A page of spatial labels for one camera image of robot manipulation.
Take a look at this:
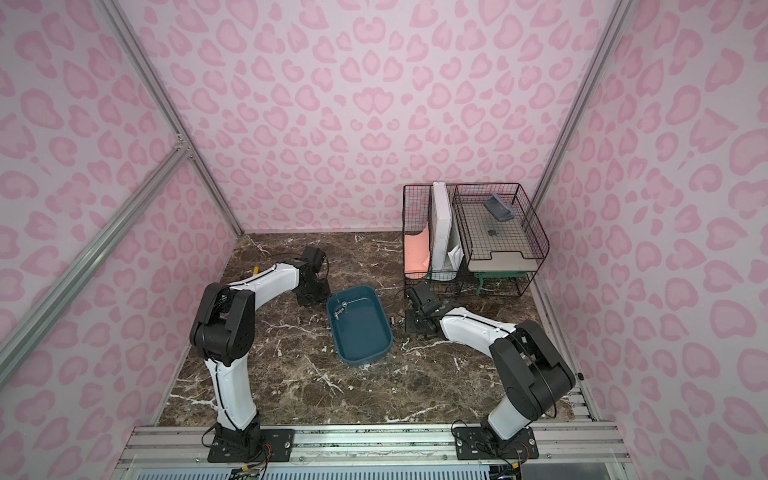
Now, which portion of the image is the teal plastic storage box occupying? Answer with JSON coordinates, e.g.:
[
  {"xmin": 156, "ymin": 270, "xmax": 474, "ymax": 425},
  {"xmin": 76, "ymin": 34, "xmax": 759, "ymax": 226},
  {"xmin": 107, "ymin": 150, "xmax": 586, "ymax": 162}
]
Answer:
[{"xmin": 326, "ymin": 285, "xmax": 393, "ymax": 366}]

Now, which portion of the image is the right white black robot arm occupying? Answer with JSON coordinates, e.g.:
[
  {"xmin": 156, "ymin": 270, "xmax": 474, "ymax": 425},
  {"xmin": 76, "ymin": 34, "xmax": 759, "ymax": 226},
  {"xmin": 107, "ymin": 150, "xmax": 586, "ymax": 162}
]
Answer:
[{"xmin": 405, "ymin": 283, "xmax": 576, "ymax": 441}]

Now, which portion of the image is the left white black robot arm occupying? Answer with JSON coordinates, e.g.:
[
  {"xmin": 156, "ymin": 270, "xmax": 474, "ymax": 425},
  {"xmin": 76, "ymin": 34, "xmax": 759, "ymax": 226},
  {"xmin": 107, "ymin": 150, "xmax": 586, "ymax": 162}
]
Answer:
[{"xmin": 189, "ymin": 246, "xmax": 330, "ymax": 445}]

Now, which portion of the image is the green item under tray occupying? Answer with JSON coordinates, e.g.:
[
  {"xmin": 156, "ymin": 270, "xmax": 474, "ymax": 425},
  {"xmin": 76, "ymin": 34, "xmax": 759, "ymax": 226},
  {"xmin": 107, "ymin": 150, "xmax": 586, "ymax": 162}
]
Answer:
[{"xmin": 474, "ymin": 271, "xmax": 531, "ymax": 297}]

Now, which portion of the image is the pink folder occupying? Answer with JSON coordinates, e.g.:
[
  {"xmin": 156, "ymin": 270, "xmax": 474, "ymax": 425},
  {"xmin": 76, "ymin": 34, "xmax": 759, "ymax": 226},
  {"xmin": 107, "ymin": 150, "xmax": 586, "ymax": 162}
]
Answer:
[{"xmin": 403, "ymin": 226, "xmax": 431, "ymax": 280}]

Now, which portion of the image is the beige paper tray sheet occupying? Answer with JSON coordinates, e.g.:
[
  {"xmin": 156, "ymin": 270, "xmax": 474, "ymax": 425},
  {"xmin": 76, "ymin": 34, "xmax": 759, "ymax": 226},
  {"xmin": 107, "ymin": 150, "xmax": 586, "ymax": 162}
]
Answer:
[{"xmin": 463, "ymin": 204, "xmax": 541, "ymax": 272}]

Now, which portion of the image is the white binder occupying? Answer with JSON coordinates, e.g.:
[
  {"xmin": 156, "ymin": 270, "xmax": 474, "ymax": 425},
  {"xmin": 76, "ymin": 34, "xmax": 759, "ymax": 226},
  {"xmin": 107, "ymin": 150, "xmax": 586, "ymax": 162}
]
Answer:
[{"xmin": 430, "ymin": 182, "xmax": 464, "ymax": 282}]

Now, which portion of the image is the grey stapler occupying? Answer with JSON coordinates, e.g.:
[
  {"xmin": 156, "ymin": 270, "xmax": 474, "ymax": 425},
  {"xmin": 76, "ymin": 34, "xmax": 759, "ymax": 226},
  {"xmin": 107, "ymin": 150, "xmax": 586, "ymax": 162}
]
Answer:
[{"xmin": 483, "ymin": 193, "xmax": 515, "ymax": 223}]

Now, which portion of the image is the black wire desk organizer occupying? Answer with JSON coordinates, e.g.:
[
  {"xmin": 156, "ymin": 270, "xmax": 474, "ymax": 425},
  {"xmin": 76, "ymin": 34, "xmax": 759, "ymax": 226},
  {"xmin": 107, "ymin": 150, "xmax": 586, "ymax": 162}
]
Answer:
[{"xmin": 401, "ymin": 182, "xmax": 550, "ymax": 297}]

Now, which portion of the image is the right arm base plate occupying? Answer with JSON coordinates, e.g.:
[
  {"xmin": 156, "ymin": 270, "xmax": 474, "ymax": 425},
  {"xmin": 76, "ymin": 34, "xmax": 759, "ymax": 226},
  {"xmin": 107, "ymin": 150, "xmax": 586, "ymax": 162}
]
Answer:
[{"xmin": 451, "ymin": 424, "xmax": 539, "ymax": 463}]

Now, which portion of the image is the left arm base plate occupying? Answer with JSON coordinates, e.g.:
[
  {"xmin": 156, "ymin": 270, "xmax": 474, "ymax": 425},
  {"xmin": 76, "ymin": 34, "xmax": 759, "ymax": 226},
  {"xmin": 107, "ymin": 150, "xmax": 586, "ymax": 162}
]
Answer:
[{"xmin": 207, "ymin": 424, "xmax": 296, "ymax": 464}]

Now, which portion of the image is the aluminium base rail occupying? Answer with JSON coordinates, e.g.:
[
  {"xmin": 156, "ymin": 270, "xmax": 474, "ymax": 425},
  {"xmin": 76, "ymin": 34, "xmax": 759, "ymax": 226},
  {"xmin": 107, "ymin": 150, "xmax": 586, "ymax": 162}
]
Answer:
[{"xmin": 112, "ymin": 422, "xmax": 638, "ymax": 479}]

